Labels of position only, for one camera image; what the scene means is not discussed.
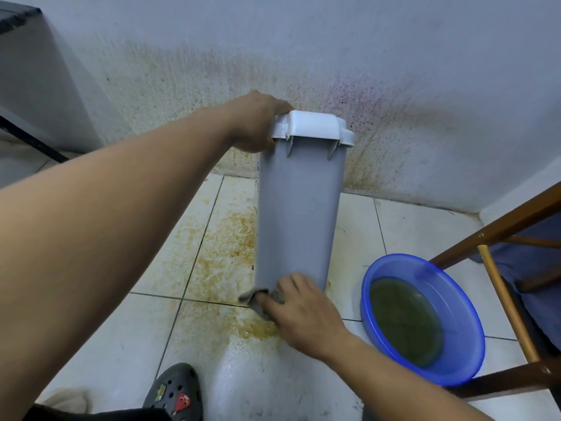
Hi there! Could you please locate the person's left hand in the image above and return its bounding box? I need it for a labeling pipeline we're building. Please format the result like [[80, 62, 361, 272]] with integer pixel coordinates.
[[224, 90, 295, 155]]

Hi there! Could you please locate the grey clog shoe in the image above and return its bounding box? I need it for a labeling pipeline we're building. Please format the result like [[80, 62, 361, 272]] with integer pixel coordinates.
[[142, 362, 203, 421]]

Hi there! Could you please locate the grey cleaning cloth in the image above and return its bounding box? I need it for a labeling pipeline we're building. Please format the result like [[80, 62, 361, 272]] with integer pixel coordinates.
[[238, 287, 285, 322]]

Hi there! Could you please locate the black metal bar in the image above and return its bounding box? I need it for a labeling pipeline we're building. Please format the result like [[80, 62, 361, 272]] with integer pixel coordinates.
[[0, 114, 71, 164]]

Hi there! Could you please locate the person's right hand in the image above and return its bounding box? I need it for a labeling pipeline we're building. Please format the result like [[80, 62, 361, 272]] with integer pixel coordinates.
[[256, 272, 352, 363]]

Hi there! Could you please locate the blue plastic basin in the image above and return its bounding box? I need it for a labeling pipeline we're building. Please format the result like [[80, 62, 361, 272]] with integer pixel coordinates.
[[360, 253, 486, 387]]

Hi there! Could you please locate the grey cabinet with black top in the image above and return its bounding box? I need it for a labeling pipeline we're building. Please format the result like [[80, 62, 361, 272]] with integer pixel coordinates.
[[0, 1, 102, 163]]

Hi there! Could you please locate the beige cloth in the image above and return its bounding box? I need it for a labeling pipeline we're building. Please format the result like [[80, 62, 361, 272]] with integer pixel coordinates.
[[37, 388, 94, 415]]

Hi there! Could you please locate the person's black trouser leg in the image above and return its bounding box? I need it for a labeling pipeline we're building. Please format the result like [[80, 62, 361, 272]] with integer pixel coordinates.
[[22, 403, 172, 421]]

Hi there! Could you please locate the brown wooden chair frame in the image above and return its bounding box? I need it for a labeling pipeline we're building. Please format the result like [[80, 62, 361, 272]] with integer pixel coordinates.
[[429, 181, 561, 400]]

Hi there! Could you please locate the blue fabric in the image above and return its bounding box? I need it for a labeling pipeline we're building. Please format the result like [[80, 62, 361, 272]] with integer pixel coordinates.
[[470, 214, 561, 352]]

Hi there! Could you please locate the person's right forearm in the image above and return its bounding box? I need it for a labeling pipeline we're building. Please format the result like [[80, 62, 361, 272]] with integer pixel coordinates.
[[321, 332, 497, 421]]

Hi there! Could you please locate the grey bin with white lid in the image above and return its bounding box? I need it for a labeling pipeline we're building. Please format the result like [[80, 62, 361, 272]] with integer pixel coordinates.
[[254, 110, 355, 299]]

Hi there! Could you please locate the person's left forearm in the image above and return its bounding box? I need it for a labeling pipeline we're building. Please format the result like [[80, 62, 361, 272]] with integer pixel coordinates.
[[0, 105, 234, 421]]

